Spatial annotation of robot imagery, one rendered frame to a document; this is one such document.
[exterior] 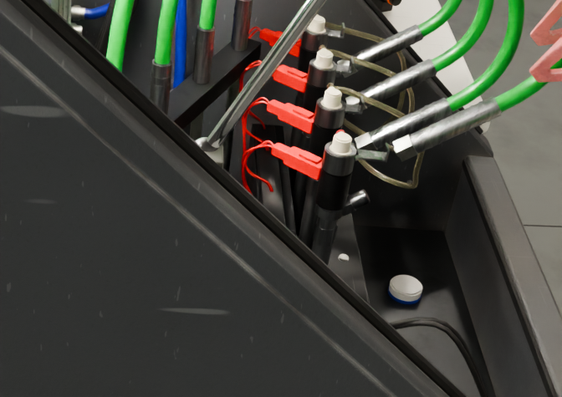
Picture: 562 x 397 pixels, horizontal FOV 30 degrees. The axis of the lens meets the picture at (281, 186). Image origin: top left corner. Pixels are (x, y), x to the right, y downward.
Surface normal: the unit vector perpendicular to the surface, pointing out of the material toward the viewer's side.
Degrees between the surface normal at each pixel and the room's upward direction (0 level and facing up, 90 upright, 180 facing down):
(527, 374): 90
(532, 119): 0
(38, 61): 90
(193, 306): 90
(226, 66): 0
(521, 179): 0
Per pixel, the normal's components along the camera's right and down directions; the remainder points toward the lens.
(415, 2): 0.13, -0.82
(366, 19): 0.06, 0.56
